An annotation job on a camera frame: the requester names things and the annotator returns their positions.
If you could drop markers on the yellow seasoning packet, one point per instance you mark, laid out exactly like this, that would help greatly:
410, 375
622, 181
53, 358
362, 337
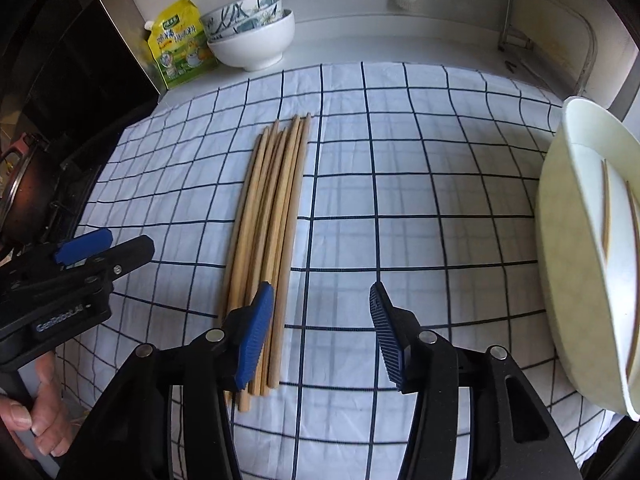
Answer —
180, 50

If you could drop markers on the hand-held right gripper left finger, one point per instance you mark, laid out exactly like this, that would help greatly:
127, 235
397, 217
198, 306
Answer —
255, 332

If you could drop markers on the pile of wooden chopsticks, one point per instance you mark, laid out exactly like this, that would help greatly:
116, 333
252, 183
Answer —
270, 210

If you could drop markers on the black kitchen stove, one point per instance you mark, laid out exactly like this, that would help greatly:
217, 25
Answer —
75, 60

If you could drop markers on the white plastic basin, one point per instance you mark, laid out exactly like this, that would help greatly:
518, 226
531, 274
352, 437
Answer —
560, 260

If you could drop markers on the plain white bowl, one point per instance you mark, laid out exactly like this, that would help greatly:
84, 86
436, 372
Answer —
250, 50

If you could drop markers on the floral patterned bowl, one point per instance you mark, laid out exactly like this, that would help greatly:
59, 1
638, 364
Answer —
235, 12
265, 22

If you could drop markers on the wooden chopstick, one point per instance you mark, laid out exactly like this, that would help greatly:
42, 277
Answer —
631, 200

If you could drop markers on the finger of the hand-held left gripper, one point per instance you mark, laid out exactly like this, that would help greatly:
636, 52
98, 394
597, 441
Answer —
82, 247
125, 255

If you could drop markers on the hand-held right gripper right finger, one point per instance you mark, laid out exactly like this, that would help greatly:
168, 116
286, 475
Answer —
387, 342

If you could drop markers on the person's left hand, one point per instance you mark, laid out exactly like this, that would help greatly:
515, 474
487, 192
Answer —
50, 410

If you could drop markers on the white checkered cloth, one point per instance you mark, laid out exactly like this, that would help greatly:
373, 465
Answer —
400, 185

